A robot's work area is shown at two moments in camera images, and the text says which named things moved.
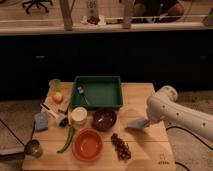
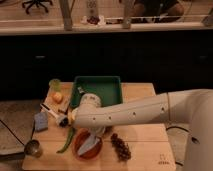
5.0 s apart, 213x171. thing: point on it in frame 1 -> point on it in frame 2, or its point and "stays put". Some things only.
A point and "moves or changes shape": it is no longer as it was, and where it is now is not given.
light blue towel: x=138 y=123 moves or changes shape
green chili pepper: x=70 y=137 stays put
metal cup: x=33 y=148 stays put
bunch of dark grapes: x=121 y=147 stays put
